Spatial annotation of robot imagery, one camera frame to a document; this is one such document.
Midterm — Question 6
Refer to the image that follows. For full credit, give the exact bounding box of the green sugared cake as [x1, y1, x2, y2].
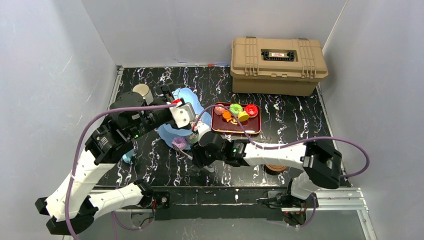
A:
[188, 133, 199, 145]

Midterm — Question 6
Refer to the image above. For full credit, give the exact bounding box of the purple glazed donut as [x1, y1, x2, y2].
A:
[171, 136, 188, 150]

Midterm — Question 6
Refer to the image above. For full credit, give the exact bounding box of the blue three-tier cake stand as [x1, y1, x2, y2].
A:
[158, 87, 204, 150]

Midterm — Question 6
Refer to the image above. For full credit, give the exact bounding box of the red rectangular tray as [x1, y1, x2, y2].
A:
[211, 103, 262, 136]

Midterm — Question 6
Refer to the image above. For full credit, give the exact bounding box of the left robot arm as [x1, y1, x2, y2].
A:
[35, 83, 176, 237]

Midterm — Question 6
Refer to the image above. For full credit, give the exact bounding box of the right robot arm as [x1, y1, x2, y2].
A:
[190, 131, 342, 200]

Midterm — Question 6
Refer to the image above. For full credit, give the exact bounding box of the beige ribbed mug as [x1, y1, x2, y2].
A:
[132, 83, 154, 105]

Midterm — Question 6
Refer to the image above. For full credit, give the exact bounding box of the orange cookie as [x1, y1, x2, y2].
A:
[222, 110, 233, 122]

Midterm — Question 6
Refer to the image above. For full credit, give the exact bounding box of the pink sugared cake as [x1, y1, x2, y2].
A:
[213, 104, 226, 116]

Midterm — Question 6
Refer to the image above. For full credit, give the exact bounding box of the yellow cake slice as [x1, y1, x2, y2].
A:
[237, 111, 250, 122]

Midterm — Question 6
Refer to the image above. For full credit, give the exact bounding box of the green glazed donut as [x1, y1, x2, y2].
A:
[229, 103, 244, 116]

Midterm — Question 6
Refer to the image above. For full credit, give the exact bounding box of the red glazed donut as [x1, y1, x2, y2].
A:
[244, 104, 259, 118]

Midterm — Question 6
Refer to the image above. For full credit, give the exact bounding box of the red blue pen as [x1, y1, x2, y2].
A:
[207, 62, 229, 68]

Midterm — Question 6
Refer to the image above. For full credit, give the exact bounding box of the round brown wooden box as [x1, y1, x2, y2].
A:
[263, 164, 288, 176]

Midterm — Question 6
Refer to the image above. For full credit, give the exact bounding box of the light blue cup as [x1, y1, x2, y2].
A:
[121, 149, 135, 164]

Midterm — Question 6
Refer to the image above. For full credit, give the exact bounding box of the tan plastic toolbox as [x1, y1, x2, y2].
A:
[230, 37, 329, 97]

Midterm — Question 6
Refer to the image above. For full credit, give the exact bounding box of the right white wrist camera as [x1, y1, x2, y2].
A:
[196, 123, 211, 139]

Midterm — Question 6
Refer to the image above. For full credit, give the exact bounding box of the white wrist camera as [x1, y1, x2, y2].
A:
[169, 102, 196, 130]
[196, 123, 211, 139]

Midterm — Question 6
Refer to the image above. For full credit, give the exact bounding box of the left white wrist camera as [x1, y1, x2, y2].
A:
[169, 102, 196, 130]

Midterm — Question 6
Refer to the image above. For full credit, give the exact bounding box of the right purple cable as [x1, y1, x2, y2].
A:
[192, 104, 370, 229]

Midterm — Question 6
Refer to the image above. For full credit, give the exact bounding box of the purple cable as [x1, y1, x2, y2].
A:
[192, 104, 370, 229]
[64, 98, 183, 240]

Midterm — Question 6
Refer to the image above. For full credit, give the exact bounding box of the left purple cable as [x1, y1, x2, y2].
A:
[64, 98, 183, 240]

